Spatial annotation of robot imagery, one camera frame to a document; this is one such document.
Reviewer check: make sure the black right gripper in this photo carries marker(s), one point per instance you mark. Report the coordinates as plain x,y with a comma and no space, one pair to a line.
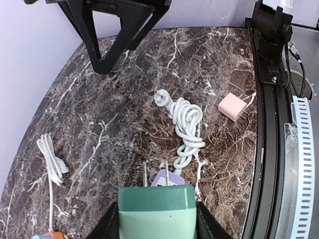
132,14

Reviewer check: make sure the pink charger plug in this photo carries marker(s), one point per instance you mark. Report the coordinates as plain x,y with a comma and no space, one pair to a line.
232,107

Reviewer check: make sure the blue charger plug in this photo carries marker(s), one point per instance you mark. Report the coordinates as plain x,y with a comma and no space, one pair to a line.
39,237

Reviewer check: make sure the purple power strip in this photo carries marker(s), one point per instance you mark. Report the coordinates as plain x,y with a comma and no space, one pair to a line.
172,179

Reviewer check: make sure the white slotted cable duct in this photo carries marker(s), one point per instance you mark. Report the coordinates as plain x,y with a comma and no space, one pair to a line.
306,169

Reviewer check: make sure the black front rail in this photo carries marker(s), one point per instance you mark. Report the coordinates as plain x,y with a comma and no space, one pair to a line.
273,112

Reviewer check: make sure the orange power strip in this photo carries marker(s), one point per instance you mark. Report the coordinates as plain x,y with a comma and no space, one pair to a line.
52,235

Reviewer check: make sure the green charger plug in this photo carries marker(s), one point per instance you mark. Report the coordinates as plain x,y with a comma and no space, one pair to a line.
162,212

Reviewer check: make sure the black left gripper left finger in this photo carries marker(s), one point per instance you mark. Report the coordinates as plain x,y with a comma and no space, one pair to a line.
108,226

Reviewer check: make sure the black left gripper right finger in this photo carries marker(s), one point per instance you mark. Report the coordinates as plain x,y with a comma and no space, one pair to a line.
207,226

